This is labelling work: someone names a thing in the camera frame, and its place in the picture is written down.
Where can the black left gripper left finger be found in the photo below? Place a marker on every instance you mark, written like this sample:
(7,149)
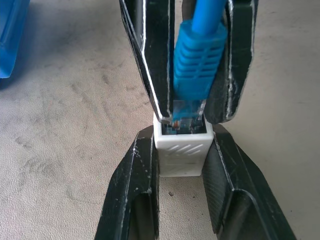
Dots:
(130,190)

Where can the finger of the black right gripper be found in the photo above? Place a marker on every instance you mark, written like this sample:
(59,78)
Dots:
(155,50)
(237,62)

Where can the white coupler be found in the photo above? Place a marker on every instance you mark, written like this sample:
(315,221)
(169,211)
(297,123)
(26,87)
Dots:
(182,155)

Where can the blue plastic bin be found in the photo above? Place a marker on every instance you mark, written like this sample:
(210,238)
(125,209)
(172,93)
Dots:
(10,37)

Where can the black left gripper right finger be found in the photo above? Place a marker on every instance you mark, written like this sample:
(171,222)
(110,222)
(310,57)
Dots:
(240,190)

